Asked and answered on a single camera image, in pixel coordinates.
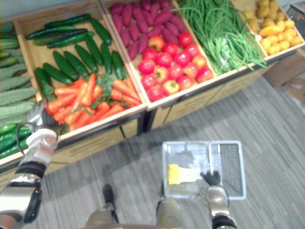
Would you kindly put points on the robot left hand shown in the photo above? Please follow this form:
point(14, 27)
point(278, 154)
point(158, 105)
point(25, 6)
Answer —
point(41, 117)

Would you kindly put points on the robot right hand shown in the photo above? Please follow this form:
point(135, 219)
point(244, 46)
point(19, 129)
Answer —
point(212, 178)

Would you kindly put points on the white plastic basket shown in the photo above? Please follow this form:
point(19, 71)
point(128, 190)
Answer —
point(226, 167)

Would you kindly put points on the yellow corn cob with husk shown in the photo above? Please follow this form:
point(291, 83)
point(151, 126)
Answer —
point(177, 174)

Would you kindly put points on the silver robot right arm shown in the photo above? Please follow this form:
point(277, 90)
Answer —
point(216, 198)

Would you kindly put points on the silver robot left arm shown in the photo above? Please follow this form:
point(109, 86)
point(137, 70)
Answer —
point(21, 198)

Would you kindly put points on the yellow vegetable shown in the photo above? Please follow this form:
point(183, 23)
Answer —
point(275, 49)
point(274, 40)
point(296, 41)
point(271, 31)
point(281, 25)
point(280, 37)
point(289, 24)
point(284, 45)
point(265, 43)
point(290, 32)

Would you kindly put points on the orange carrot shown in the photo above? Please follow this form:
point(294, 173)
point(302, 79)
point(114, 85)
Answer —
point(88, 90)
point(60, 103)
point(125, 97)
point(82, 121)
point(78, 82)
point(97, 92)
point(126, 90)
point(66, 90)
point(79, 96)
point(62, 114)
point(111, 112)
point(102, 108)
point(74, 117)
point(129, 85)

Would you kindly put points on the pale green bitter gourd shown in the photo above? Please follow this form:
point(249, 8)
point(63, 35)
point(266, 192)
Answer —
point(15, 83)
point(14, 119)
point(9, 44)
point(19, 96)
point(10, 53)
point(17, 109)
point(12, 61)
point(13, 71)

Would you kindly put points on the dark green cucumber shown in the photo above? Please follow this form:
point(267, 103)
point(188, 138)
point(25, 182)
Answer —
point(106, 58)
point(76, 63)
point(50, 32)
point(100, 31)
point(57, 74)
point(45, 84)
point(64, 35)
point(65, 65)
point(68, 20)
point(94, 50)
point(71, 40)
point(86, 58)
point(118, 65)

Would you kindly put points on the bright green cucumber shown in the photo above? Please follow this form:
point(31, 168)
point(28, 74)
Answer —
point(10, 150)
point(9, 139)
point(7, 128)

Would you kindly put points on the wooden produce crate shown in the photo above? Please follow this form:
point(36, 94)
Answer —
point(40, 55)
point(166, 99)
point(7, 161)
point(239, 6)
point(228, 72)

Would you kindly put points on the wooden display stand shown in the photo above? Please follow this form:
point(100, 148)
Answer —
point(214, 95)
point(95, 148)

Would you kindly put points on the purple sweet potato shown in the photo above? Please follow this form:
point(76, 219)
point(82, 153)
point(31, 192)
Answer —
point(143, 43)
point(142, 24)
point(172, 28)
point(125, 38)
point(155, 30)
point(117, 23)
point(162, 17)
point(147, 17)
point(136, 10)
point(117, 8)
point(165, 4)
point(146, 4)
point(127, 15)
point(132, 50)
point(177, 23)
point(170, 36)
point(134, 31)
point(155, 10)

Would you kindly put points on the brown cardboard box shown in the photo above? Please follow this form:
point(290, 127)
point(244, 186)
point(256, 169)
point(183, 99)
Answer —
point(286, 69)
point(296, 90)

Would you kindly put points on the green long beans bunch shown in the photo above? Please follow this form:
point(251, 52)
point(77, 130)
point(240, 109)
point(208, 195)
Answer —
point(219, 35)

